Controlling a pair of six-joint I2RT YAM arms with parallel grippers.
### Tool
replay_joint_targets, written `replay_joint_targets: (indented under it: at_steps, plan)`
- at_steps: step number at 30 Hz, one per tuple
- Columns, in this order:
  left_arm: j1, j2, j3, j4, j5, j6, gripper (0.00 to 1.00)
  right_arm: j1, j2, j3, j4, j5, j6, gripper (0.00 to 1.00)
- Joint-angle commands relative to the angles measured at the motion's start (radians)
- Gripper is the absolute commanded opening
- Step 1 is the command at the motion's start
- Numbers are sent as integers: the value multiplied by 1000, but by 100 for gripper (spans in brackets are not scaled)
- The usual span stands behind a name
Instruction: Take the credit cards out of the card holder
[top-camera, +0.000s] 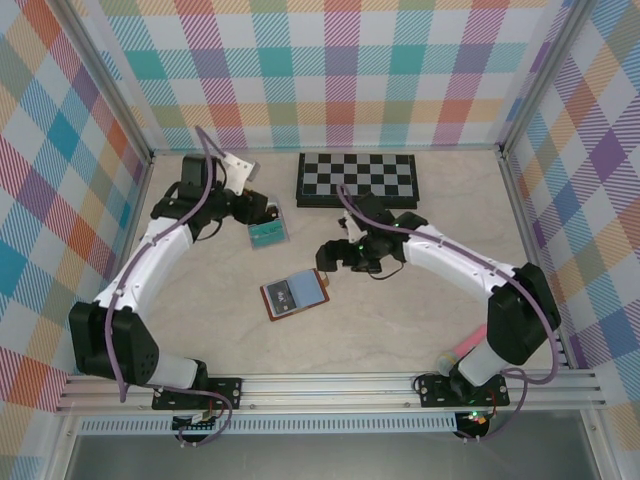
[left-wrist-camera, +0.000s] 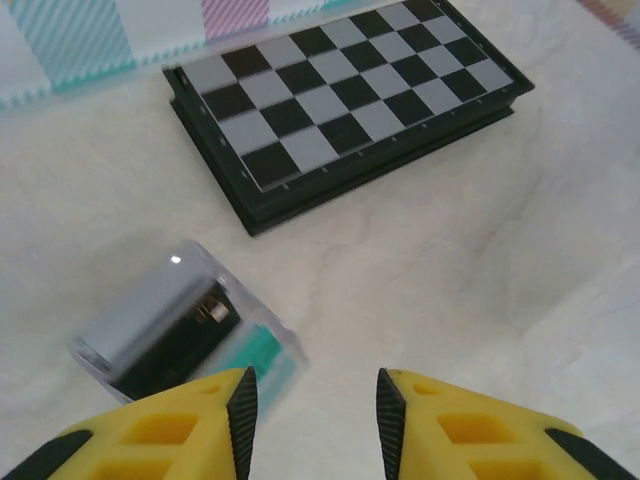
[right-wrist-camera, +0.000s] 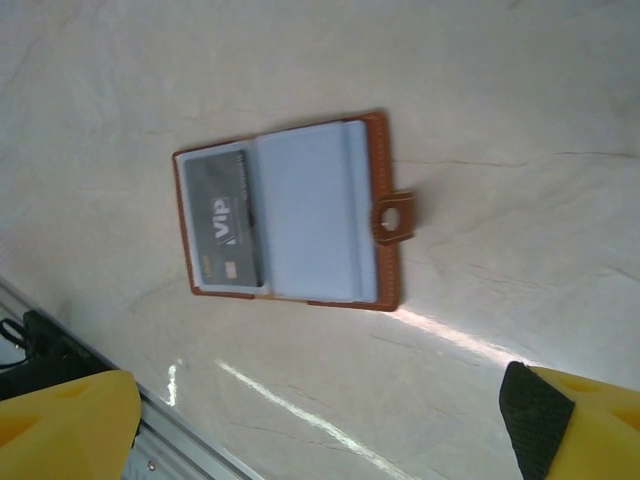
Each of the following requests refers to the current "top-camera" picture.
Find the aluminium mounting rail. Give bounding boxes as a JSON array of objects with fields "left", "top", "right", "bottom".
[{"left": 54, "top": 372, "right": 607, "bottom": 414}]

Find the aluminium side rail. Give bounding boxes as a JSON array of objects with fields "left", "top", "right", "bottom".
[{"left": 499, "top": 149, "right": 571, "bottom": 370}]

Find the brown leather card holder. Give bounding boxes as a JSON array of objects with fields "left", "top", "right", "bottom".
[{"left": 259, "top": 268, "right": 332, "bottom": 324}]

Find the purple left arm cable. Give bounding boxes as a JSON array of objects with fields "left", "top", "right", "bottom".
[{"left": 106, "top": 125, "right": 234, "bottom": 447}]

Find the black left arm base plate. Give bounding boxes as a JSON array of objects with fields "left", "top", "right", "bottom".
[{"left": 151, "top": 377, "right": 245, "bottom": 412}]

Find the black white-print card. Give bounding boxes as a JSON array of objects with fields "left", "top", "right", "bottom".
[{"left": 263, "top": 280, "right": 297, "bottom": 317}]

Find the folding black chessboard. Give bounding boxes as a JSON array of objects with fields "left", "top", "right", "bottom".
[{"left": 294, "top": 152, "right": 419, "bottom": 210}]

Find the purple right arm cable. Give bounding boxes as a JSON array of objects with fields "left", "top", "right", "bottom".
[{"left": 337, "top": 183, "right": 561, "bottom": 444}]

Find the aluminium frame post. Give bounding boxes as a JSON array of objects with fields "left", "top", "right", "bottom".
[
  {"left": 498, "top": 0, "right": 596, "bottom": 159},
  {"left": 58, "top": 0, "right": 155, "bottom": 164}
]

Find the slotted grey cable duct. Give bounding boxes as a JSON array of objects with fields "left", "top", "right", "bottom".
[{"left": 78, "top": 418, "right": 460, "bottom": 435}]

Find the small circuit board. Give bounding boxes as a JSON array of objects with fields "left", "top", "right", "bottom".
[
  {"left": 459, "top": 409, "right": 491, "bottom": 430},
  {"left": 172, "top": 413, "right": 221, "bottom": 432}
]

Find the teal card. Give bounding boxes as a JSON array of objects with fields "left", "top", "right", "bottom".
[{"left": 251, "top": 223, "right": 290, "bottom": 247}]

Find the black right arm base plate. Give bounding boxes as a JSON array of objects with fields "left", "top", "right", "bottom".
[{"left": 413, "top": 372, "right": 512, "bottom": 409}]

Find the teal box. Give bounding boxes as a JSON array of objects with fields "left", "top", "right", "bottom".
[{"left": 247, "top": 198, "right": 293, "bottom": 250}]

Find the pink marker pen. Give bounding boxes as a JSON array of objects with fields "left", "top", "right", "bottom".
[{"left": 437, "top": 324, "right": 489, "bottom": 375}]

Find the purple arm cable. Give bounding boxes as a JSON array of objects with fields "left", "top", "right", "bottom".
[
  {"left": 337, "top": 183, "right": 561, "bottom": 444},
  {"left": 106, "top": 125, "right": 234, "bottom": 447}
]

